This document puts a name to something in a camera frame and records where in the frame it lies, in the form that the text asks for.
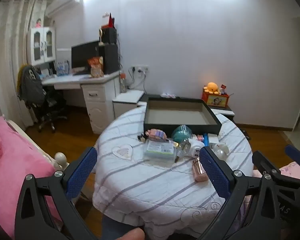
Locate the white curtain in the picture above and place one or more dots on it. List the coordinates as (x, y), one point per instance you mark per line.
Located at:
(7, 55)

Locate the pink white small item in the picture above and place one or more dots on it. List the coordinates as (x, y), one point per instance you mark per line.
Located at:
(199, 137)

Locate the small round desk lamp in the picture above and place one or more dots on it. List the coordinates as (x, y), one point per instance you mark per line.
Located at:
(100, 33)

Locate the black bathroom scale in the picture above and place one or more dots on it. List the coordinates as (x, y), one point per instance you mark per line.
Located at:
(245, 134)

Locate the small pink doll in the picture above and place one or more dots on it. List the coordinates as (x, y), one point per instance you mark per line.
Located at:
(38, 23)

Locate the white plastic gadget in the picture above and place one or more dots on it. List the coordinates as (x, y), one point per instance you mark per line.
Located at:
(195, 151)

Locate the clear plastic box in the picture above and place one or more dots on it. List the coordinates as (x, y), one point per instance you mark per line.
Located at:
(160, 151)

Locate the blue white boxes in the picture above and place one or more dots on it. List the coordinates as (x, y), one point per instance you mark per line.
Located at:
(62, 67)

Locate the orange snack bag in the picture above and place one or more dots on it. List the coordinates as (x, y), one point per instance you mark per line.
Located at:
(96, 67)

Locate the red triangular ornament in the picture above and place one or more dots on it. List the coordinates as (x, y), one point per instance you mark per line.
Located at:
(110, 21)

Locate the white desk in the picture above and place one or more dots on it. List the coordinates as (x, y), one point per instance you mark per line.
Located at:
(97, 100)

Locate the striped white tablecloth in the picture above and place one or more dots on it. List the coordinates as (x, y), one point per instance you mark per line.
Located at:
(140, 187)

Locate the rose gold cup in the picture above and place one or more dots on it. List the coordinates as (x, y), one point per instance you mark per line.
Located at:
(198, 171)

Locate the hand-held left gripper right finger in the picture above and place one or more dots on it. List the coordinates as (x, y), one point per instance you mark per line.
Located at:
(215, 173)

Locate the orange capped bottle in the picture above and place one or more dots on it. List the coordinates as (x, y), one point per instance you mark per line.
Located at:
(123, 81)

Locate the person's left hand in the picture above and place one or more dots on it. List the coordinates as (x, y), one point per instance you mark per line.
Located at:
(131, 235)

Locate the grey jacket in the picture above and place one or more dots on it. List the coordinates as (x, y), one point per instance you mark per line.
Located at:
(31, 85)

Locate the pink blanket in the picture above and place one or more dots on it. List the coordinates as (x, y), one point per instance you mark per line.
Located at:
(12, 160)

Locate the teal round container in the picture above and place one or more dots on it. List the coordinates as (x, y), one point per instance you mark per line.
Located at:
(181, 133)

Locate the pink printed bedding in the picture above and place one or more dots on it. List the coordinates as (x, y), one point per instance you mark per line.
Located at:
(291, 170)

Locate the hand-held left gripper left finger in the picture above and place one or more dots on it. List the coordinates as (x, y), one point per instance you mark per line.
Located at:
(82, 171)

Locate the white wall outlet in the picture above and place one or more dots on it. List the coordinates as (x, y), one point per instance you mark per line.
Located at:
(140, 68)

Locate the black hair clip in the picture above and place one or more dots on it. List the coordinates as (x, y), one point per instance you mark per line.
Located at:
(141, 137)

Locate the white glass-door cabinet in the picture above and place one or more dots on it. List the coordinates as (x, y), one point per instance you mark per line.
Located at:
(41, 45)

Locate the clear small bottles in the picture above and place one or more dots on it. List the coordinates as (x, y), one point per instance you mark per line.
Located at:
(183, 147)

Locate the small items in red box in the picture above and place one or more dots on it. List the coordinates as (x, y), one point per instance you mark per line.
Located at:
(223, 88)

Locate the printed plastic packet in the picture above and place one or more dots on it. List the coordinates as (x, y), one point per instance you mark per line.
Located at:
(168, 95)

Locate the black computer monitor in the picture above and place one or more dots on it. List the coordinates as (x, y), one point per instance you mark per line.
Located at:
(83, 55)

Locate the black office chair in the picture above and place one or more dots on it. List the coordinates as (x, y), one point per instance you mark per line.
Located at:
(50, 110)

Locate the black white TV stand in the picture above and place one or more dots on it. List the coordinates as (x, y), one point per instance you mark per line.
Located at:
(225, 113)

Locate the white cube charger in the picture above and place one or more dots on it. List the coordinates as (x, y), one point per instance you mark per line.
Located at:
(213, 138)

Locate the black speaker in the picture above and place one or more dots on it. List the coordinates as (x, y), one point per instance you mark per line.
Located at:
(109, 35)

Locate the red printed storage box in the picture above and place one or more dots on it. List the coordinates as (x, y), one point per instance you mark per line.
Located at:
(216, 101)

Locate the white air conditioner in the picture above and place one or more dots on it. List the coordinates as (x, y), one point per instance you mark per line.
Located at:
(62, 5)

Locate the low white cabinet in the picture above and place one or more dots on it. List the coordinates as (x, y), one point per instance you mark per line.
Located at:
(127, 100)

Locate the orange octopus plush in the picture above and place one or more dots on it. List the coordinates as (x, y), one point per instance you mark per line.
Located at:
(212, 88)

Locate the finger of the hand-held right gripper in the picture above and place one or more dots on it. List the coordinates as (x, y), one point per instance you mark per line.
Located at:
(293, 153)
(261, 160)

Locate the black computer tower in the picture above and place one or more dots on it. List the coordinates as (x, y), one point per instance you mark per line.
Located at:
(110, 60)

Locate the dark green tray box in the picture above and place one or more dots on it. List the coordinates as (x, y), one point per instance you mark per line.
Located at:
(175, 112)

